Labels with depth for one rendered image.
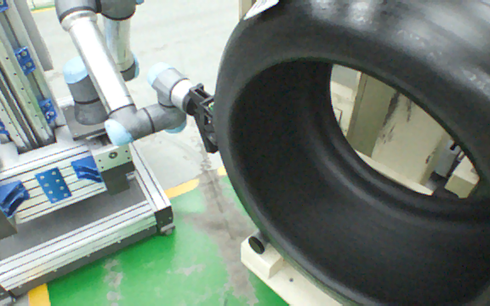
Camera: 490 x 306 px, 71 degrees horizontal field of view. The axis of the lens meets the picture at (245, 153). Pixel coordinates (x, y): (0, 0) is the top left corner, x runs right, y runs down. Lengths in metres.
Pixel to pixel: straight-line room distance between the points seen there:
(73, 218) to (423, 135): 1.55
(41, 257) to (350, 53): 1.60
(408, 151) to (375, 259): 0.26
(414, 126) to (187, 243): 1.34
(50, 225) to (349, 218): 1.43
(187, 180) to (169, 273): 0.61
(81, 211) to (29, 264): 0.32
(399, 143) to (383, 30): 0.54
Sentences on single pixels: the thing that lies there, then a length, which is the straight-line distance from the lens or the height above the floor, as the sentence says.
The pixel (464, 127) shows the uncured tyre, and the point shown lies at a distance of 0.36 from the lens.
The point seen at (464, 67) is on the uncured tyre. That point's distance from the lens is 0.35.
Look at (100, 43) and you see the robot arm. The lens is 1.02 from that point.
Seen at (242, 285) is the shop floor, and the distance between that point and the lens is 1.74.
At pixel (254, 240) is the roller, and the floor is 0.92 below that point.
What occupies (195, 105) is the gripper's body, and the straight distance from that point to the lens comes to 0.86.
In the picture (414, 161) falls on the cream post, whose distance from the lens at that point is 0.89.
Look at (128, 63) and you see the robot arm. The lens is 1.40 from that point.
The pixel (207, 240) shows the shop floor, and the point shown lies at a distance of 1.87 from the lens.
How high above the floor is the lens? 1.56
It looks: 43 degrees down
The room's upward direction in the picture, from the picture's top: straight up
